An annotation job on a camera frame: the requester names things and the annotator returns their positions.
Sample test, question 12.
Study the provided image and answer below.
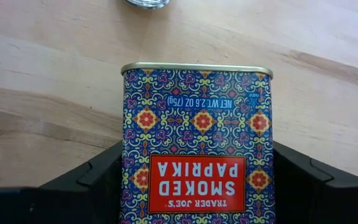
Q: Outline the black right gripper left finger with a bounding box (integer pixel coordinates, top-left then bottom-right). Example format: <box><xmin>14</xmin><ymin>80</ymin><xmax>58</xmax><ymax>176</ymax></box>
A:
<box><xmin>0</xmin><ymin>140</ymin><xmax>124</xmax><ymax>224</ymax></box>

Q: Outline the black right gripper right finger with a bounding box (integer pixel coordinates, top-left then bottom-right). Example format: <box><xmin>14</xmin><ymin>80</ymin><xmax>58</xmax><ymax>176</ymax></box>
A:
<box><xmin>272</xmin><ymin>141</ymin><xmax>358</xmax><ymax>224</ymax></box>

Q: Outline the plain silver spoon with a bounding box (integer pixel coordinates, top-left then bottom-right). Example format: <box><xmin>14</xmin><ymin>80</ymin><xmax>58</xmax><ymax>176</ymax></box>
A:
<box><xmin>124</xmin><ymin>0</ymin><xmax>171</xmax><ymax>10</ymax></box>

